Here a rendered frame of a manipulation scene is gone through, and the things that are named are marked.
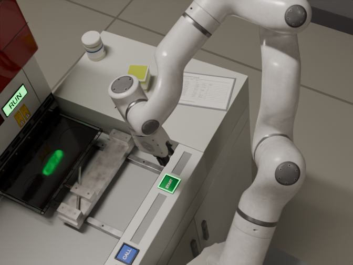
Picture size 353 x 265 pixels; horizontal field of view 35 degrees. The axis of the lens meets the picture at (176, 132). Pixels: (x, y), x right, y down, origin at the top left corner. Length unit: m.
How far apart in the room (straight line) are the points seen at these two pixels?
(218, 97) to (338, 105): 1.32
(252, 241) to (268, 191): 0.17
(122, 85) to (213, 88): 0.61
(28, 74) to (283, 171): 0.95
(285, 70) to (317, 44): 2.00
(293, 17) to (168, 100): 0.36
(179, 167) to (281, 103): 0.49
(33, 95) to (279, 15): 0.99
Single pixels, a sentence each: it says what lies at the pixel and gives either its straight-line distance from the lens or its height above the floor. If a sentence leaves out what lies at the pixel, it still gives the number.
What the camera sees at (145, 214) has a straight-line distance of 1.72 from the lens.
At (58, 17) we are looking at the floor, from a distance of 3.88.
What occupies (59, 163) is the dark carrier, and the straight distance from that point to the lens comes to 1.97.
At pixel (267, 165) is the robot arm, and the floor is 1.25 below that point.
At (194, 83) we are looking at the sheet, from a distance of 1.97.
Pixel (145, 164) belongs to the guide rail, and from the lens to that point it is 1.94.
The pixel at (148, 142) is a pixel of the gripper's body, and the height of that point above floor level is 1.23.
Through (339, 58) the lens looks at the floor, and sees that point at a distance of 3.36.
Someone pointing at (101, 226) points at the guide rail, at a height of 0.85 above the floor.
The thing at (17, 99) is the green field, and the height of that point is 1.10.
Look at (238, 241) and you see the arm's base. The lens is 1.57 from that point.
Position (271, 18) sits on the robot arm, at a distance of 1.35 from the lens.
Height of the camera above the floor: 2.47
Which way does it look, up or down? 54 degrees down
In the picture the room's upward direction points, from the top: 13 degrees counter-clockwise
